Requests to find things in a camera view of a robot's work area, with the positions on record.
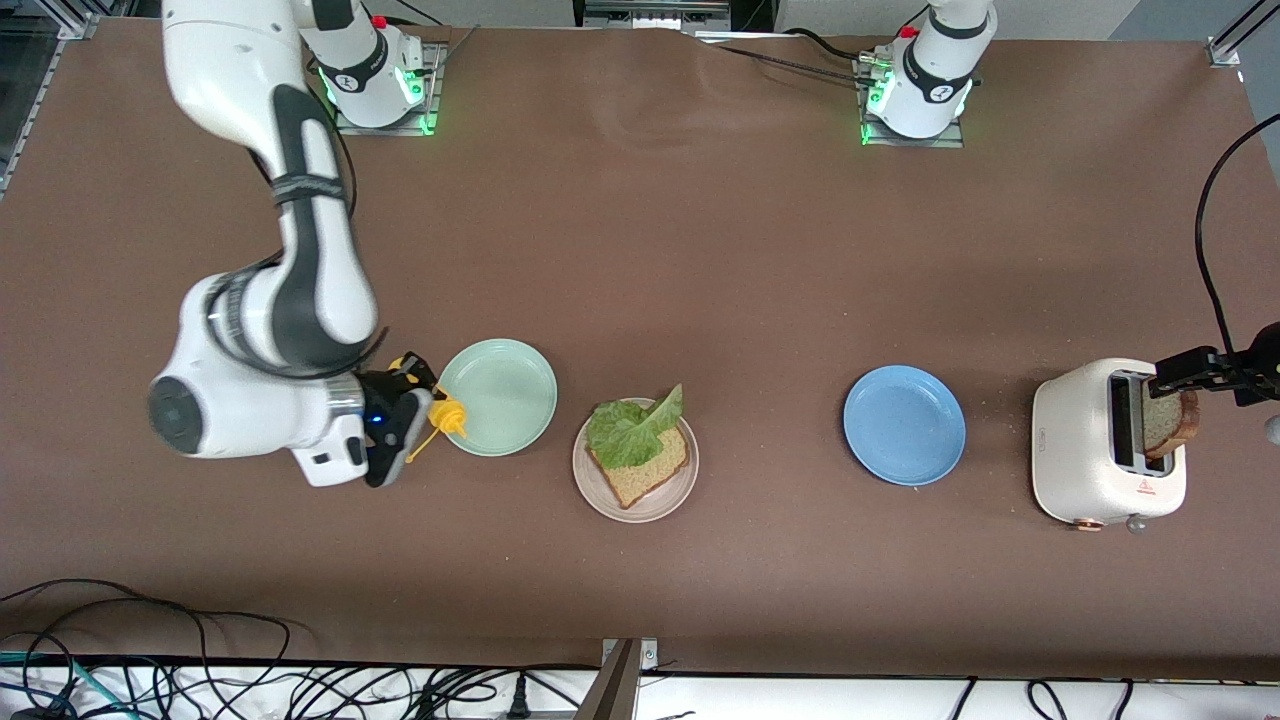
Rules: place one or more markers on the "beige plate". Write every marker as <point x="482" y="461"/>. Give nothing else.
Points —
<point x="660" y="505"/>

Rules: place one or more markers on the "mint green plate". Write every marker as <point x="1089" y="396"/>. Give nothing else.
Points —
<point x="505" y="398"/>

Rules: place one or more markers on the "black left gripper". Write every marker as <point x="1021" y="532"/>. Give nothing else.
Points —
<point x="1262" y="368"/>

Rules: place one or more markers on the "brown bread slice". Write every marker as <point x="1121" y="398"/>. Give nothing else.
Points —
<point x="650" y="480"/>
<point x="1165" y="425"/>

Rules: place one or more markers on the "white toaster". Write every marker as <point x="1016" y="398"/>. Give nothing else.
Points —
<point x="1075" y="450"/>

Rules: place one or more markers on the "grey metal stand bracket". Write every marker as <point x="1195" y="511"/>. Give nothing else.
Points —
<point x="615" y="690"/>

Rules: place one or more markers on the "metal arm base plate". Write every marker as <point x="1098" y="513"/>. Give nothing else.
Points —
<point x="433" y="70"/>
<point x="920" y="143"/>

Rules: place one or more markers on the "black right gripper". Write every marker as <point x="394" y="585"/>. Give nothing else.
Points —
<point x="380" y="388"/>

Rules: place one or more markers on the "yellow mustard squeeze bottle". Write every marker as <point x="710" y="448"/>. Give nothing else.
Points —
<point x="448" y="415"/>

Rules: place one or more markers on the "green lettuce leaf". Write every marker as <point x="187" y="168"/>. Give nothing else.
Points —
<point x="625" y="435"/>

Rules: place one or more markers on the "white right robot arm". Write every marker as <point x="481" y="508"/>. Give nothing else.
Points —
<point x="310" y="280"/>

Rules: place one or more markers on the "aluminium corner bracket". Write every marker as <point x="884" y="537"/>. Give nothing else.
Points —
<point x="1222" y="55"/>
<point x="78" y="27"/>

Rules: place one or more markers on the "blue plate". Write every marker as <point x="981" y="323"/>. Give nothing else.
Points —
<point x="905" y="425"/>

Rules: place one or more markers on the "black power plug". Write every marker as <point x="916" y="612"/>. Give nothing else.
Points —
<point x="517" y="698"/>

